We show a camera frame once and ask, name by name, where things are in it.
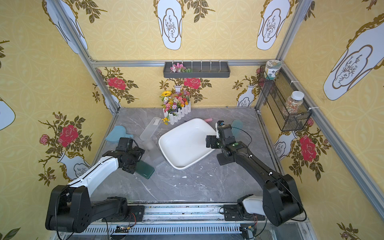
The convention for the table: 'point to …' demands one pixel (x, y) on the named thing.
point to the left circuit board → (122, 229)
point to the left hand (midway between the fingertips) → (137, 157)
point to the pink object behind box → (209, 120)
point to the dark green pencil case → (144, 169)
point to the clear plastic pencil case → (149, 134)
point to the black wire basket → (277, 92)
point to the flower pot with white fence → (175, 106)
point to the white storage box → (183, 144)
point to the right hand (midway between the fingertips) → (216, 137)
